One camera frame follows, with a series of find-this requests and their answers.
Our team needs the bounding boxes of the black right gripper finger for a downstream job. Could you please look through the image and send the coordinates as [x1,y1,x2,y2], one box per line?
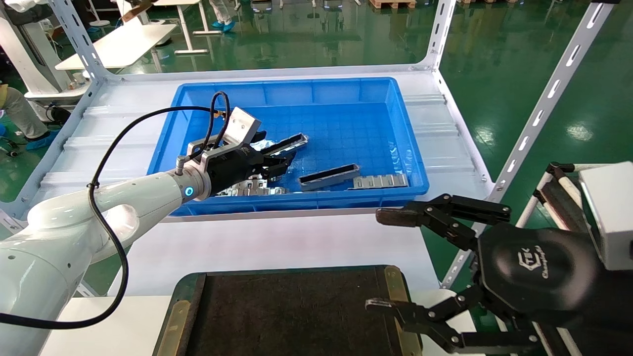
[375,193,513,251]
[365,286,541,355]

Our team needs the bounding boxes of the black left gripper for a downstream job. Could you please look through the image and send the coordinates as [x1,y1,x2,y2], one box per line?
[205,130,298,197]

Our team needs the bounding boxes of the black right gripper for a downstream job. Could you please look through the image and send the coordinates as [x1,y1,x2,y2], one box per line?
[476,222,602,328]

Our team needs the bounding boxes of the long black silver channel part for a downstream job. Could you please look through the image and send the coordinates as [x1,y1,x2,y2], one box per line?
[261,133,309,159]
[297,164,361,192]

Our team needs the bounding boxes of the black container tray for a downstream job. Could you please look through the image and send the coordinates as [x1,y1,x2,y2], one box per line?
[153,265,424,356]

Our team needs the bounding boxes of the blue plastic bin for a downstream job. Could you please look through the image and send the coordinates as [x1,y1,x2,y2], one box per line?
[146,77,429,218]

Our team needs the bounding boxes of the standing person with blue shoe covers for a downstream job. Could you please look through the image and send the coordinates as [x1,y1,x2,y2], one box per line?
[208,0,237,33]

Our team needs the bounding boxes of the white desk with T-legs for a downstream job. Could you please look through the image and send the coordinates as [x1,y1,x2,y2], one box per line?
[152,0,222,55]

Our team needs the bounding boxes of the white metal shelf rack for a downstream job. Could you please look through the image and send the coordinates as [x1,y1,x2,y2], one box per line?
[0,0,622,290]

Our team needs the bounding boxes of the wooden pallet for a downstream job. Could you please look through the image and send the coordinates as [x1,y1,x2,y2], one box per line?
[368,0,417,10]

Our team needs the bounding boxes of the person in grey trousers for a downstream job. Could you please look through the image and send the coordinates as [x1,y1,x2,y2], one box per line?
[0,83,61,151]

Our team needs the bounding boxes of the white machine base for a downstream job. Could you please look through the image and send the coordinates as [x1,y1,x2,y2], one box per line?
[0,0,92,107]

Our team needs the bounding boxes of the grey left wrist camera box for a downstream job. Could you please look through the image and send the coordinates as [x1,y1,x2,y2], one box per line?
[224,106,262,147]

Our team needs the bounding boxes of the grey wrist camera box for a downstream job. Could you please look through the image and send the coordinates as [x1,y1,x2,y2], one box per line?
[578,161,633,271]
[224,106,262,147]

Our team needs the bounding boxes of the silver left camera bracket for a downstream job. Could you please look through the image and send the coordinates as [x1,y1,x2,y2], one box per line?
[186,133,239,167]

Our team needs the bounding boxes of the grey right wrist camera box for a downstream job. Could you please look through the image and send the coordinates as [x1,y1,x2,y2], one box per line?
[578,161,633,271]

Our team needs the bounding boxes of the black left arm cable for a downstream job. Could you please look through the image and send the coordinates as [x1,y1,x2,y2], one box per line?
[0,90,232,331]

